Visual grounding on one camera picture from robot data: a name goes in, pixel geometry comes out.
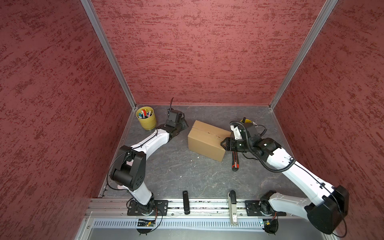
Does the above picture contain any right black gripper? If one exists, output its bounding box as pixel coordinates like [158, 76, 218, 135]
[220, 137, 252, 152]

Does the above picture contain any red black utility knife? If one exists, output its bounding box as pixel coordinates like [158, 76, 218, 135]
[232, 152, 240, 172]

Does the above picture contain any brown cardboard express box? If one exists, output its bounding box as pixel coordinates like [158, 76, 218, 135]
[188, 121, 231, 162]

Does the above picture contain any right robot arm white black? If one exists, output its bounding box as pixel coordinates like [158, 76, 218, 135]
[221, 137, 349, 235]

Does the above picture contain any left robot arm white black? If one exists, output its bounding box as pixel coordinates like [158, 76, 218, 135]
[110, 110, 188, 215]

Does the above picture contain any yellow pen cup right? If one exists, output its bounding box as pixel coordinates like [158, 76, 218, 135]
[241, 117, 256, 125]

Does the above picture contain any yellow pen cup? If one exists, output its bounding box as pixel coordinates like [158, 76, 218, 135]
[241, 117, 256, 125]
[136, 107, 157, 131]

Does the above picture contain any yellow pen cup left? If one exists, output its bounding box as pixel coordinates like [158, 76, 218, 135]
[136, 107, 157, 131]

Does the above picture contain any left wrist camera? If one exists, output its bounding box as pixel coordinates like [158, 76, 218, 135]
[166, 110, 184, 127]

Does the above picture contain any grey black clamp handle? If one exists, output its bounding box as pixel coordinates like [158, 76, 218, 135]
[228, 190, 238, 226]

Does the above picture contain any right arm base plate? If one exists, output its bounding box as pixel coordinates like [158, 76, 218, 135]
[245, 200, 287, 217]

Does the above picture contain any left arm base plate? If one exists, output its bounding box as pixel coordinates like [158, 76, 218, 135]
[127, 200, 169, 217]

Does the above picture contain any aluminium frame rail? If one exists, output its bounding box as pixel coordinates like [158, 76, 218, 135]
[85, 197, 329, 219]

